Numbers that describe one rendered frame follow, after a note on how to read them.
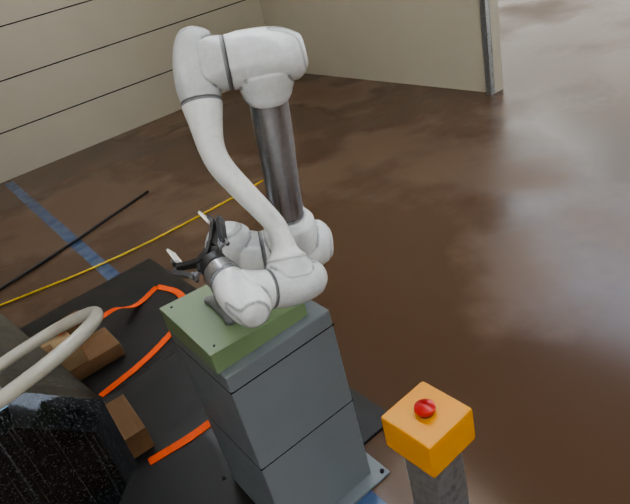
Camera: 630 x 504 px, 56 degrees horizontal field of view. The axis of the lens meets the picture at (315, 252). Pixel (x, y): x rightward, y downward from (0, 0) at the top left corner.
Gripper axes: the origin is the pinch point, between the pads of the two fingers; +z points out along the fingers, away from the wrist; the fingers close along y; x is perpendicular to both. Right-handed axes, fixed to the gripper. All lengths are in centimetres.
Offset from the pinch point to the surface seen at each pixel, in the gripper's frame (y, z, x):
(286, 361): -13, -19, -45
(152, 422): -94, 61, -96
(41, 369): -29, -42, 36
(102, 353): -100, 124, -94
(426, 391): 13, -82, -7
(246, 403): -30, -22, -40
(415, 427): 8, -87, -2
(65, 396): -73, 25, -22
